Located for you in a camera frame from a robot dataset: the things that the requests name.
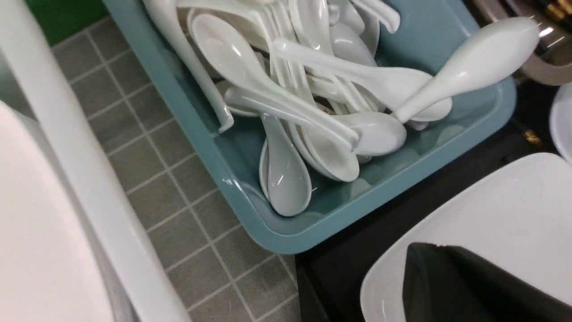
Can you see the upright white spoon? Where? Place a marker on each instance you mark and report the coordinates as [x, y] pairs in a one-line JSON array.
[[164, 14]]

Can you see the large white plastic bin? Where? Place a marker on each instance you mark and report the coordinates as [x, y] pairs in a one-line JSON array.
[[86, 167]]

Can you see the white spoon on bin rim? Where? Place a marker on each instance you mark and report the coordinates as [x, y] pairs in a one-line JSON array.
[[488, 56]]

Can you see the brown plastic chopstick bin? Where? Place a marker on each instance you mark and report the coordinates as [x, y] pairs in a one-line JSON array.
[[550, 64]]

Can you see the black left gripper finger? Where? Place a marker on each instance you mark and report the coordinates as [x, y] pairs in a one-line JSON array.
[[453, 284]]

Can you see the grey checked tablecloth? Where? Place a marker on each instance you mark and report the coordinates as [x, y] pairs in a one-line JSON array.
[[218, 271]]

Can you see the white bowl tray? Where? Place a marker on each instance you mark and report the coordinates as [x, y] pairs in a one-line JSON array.
[[560, 121]]

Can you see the green backdrop cloth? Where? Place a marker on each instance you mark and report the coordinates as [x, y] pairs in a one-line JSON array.
[[59, 19]]

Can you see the black serving tray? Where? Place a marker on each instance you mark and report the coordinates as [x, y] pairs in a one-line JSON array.
[[330, 274]]

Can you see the white square rice plate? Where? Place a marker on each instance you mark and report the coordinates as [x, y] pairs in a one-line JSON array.
[[518, 218]]

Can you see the teal plastic spoon bin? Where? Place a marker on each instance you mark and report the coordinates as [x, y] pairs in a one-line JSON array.
[[232, 158]]

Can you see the pile of white spoons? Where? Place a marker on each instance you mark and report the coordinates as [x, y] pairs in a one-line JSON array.
[[286, 106]]

